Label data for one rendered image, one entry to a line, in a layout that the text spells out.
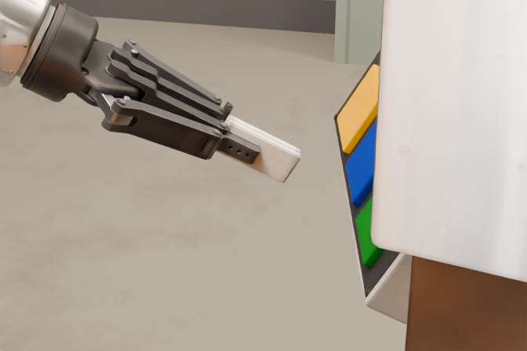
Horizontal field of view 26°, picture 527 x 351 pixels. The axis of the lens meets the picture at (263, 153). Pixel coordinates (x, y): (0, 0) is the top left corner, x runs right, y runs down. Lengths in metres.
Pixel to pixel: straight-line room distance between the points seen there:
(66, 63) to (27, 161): 2.28
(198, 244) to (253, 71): 0.98
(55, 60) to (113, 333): 1.65
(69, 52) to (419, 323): 0.55
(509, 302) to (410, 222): 0.08
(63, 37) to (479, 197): 0.63
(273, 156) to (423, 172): 0.66
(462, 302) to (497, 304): 0.01
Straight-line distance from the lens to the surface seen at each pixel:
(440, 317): 0.39
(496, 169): 0.30
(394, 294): 0.97
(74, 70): 0.90
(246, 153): 0.95
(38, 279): 2.70
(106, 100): 0.89
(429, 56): 0.29
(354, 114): 1.18
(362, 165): 1.09
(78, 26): 0.91
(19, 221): 2.91
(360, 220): 1.04
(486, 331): 0.39
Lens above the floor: 1.54
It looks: 29 degrees down
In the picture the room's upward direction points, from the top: straight up
